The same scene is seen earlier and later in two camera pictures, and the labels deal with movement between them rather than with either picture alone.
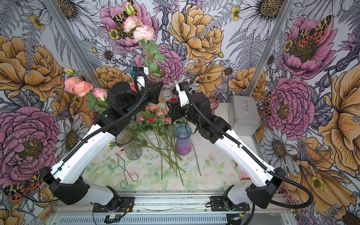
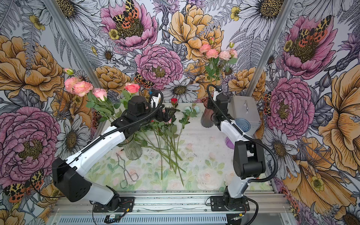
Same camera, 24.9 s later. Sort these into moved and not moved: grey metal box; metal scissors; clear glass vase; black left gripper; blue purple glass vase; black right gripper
Moved: blue purple glass vase; black left gripper; black right gripper
Not moved: clear glass vase; grey metal box; metal scissors
